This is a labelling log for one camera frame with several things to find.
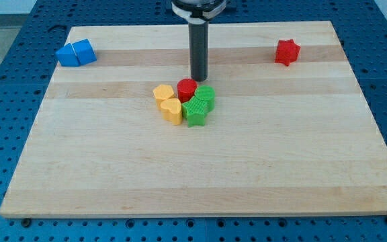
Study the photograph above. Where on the robot arm flange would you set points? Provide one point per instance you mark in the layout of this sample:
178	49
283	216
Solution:
198	11

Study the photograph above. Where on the green star block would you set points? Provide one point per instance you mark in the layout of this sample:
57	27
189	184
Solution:
195	111

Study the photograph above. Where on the red star block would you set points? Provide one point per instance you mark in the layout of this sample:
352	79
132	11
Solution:
287	51

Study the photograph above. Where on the yellow heart block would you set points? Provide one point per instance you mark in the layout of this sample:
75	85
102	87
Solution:
171	111

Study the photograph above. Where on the green cylinder block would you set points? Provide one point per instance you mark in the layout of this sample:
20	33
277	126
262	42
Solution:
207	94

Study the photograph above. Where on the red cylinder block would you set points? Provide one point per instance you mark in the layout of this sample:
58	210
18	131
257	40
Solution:
186	89

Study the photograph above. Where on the yellow hexagon block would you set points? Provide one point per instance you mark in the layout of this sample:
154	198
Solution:
161	93

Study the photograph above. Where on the black cylindrical pointer rod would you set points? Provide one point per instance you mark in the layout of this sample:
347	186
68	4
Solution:
198	51

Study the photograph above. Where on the wooden board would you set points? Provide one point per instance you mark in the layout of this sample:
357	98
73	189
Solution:
281	141

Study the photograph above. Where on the blue cube block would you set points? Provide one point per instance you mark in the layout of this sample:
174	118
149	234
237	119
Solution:
84	52

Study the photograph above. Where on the blue triangle block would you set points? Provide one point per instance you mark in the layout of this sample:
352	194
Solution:
67	56

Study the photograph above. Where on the blue perforated table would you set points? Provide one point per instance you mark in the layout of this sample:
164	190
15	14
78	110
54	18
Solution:
26	70

